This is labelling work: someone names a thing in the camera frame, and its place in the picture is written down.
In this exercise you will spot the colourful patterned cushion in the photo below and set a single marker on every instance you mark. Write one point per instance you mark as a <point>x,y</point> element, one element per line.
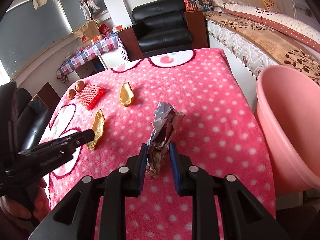
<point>196,0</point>

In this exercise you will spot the white garment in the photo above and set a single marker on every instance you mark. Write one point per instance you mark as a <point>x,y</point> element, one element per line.
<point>88,8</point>

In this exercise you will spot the red foam net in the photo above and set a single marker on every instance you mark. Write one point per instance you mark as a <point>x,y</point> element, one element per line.
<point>90,96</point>

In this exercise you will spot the striped cloth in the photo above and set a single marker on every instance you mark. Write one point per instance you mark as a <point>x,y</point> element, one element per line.
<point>123,51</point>

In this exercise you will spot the white cabinet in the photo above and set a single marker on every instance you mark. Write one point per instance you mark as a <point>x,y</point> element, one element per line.
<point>110,58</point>

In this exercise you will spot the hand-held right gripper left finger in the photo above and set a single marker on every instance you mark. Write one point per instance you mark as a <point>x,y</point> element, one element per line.
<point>142,165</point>

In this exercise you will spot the brown wooden side panel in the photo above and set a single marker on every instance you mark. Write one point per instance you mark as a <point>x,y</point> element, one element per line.
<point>128,42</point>
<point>197,30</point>
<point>47,95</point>

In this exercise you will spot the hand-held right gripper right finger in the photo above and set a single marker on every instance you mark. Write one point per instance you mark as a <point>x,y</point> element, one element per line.
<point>174,167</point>

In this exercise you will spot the red bag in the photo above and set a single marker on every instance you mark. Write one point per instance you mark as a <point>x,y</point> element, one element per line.
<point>105,28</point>

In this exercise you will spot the brown wrapper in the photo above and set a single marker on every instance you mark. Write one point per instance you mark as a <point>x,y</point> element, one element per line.
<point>162,130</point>

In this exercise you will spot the checkered tablecloth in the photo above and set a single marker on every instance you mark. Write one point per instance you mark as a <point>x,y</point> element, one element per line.
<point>87,52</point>

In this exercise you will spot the pink plastic bin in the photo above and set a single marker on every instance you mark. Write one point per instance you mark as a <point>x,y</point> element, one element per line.
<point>280,142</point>

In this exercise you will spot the orange box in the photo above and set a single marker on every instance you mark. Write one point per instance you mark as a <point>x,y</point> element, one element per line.
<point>96,39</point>

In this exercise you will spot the orange peel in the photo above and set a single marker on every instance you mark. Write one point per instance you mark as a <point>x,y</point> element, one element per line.
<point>126,96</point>
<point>97,127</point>

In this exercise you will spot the brown paper bag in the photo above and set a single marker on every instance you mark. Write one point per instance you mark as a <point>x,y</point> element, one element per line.
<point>86,32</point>

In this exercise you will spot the pink polka dot blanket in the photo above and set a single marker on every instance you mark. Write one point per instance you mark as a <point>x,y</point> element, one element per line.
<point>200,105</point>

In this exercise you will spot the walnut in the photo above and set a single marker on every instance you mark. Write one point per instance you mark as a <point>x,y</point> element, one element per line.
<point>71,93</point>
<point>80,85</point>

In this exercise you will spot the person's left hand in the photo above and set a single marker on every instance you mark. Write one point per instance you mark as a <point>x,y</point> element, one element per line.
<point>41,202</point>

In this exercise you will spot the white quilt with dotted border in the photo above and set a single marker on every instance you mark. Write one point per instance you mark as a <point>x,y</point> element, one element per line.
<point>275,20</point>

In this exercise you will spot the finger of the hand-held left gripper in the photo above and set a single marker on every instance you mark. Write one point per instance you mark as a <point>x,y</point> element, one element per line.
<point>82,136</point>

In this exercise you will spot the brown floral bed blanket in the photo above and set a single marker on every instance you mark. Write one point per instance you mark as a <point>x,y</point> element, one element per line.
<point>275,40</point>

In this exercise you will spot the black leather armchair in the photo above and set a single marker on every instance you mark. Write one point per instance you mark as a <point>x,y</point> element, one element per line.
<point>162,30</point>
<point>35,127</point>

